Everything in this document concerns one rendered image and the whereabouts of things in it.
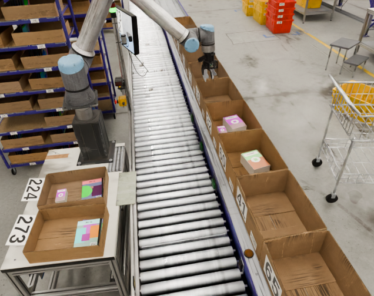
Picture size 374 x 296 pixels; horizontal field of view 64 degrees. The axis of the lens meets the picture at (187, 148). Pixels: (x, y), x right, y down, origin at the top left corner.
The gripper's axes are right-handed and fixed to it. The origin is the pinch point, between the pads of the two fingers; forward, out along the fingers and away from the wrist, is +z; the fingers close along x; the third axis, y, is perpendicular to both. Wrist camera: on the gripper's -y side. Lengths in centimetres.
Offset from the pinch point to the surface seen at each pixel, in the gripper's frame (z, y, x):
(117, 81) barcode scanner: 6, -62, -47
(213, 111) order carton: 24.0, 5.9, -1.0
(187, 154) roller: 47, 11, -29
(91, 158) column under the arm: 40, -22, -91
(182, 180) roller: 49, 32, -47
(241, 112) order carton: 28.4, 14.3, 19.1
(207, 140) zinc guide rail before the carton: 33.5, 22.3, -18.6
